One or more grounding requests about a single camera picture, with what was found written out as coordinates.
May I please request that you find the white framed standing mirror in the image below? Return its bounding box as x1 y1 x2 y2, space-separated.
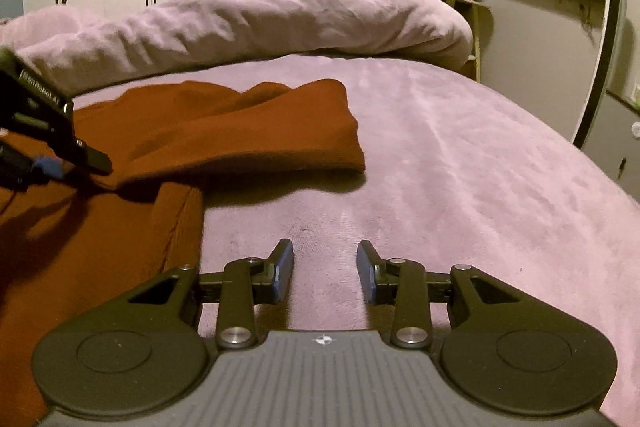
572 0 626 150

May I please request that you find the brown knit cardigan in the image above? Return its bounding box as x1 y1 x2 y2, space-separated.
1 79 364 426

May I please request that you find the lilac bed sheet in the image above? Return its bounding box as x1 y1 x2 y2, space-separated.
69 53 640 423

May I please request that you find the lilac rumpled duvet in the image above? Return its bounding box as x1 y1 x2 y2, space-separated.
1 0 473 98

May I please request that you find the wooden corner shelf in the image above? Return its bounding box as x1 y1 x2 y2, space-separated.
440 0 489 83

